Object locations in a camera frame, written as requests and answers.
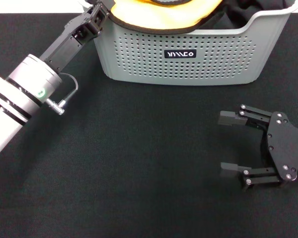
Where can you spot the grey perforated plastic storage basket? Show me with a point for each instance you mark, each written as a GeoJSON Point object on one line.
{"type": "Point", "coordinates": [213, 64]}

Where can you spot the black cloth in basket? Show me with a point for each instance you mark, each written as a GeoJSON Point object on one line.
{"type": "Point", "coordinates": [238, 12]}

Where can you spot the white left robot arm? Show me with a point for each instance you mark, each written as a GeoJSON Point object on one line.
{"type": "Point", "coordinates": [10, 111]}

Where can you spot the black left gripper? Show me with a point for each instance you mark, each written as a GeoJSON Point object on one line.
{"type": "Point", "coordinates": [64, 47]}

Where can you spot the yellow and grey towel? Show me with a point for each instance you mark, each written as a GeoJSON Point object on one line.
{"type": "Point", "coordinates": [151, 17]}

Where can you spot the black tablecloth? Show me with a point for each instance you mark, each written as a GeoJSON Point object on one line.
{"type": "Point", "coordinates": [139, 161]}

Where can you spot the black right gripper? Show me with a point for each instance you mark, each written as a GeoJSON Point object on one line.
{"type": "Point", "coordinates": [285, 143]}

